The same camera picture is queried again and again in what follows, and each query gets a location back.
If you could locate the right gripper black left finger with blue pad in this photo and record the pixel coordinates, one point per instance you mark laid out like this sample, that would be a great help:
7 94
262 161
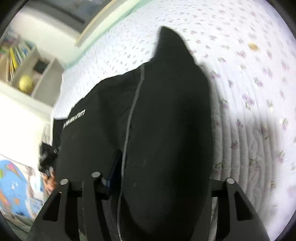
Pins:
58 218

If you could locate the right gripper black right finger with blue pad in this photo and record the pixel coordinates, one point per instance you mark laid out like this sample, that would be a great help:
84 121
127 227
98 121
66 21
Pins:
236 218

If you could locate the black jacket white lettering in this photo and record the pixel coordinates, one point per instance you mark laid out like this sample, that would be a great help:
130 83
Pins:
150 129

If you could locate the person's left hand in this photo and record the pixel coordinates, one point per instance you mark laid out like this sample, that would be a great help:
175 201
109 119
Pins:
49 183

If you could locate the blue world map poster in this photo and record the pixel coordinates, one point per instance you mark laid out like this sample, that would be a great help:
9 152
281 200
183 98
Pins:
22 190

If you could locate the yellow globe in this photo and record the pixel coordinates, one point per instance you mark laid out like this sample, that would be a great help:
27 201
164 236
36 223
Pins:
26 84

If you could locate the row of colourful books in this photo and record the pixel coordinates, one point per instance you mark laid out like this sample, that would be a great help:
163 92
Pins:
14 50

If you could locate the dark framed window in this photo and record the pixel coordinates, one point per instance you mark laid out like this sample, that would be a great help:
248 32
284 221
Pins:
82 11

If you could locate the wooden window sill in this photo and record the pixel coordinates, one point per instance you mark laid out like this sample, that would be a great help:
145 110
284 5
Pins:
109 15

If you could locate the white floral quilted bedspread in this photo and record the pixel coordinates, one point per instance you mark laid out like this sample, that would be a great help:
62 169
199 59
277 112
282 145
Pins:
248 53

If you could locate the small black picture frame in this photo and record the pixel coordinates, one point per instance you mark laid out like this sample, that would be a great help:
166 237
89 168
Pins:
40 66

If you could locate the white wall bookshelf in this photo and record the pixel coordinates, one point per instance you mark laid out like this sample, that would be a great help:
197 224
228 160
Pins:
47 85

